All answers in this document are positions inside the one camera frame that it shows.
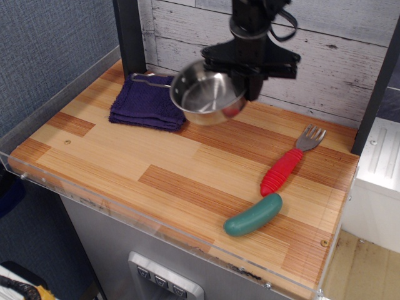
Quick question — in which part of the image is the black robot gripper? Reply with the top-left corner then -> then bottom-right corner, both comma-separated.
201,35 -> 301,101

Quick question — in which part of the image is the small steel pot with handle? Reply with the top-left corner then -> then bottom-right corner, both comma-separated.
129,59 -> 247,126

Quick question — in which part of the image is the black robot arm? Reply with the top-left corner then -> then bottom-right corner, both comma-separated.
201,1 -> 301,101

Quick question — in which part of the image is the folded purple cloth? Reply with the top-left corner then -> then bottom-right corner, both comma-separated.
109,74 -> 186,132

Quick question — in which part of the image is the green toy cucumber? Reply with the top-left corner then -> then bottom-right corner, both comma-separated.
223,193 -> 283,237

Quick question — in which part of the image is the clear acrylic table guard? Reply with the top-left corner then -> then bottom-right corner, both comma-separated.
1,48 -> 358,299

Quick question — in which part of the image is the silver toy fridge cabinet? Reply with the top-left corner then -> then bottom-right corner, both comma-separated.
62,197 -> 315,299

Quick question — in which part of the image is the silver dispenser button panel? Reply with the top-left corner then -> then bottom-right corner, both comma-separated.
128,251 -> 205,299

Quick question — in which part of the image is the yellow object at bottom left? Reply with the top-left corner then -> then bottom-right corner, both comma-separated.
34,286 -> 58,300

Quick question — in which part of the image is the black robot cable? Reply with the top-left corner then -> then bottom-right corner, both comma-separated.
268,0 -> 298,42

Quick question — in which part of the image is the fork with red handle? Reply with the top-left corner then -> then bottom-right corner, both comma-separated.
260,124 -> 326,196

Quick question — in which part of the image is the dark vertical corner post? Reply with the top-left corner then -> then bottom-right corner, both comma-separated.
112,0 -> 147,78

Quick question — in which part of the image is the dark right frame post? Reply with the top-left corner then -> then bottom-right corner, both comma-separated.
351,1 -> 399,155

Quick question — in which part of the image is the white aluminium rail block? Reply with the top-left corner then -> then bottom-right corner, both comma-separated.
342,117 -> 399,253

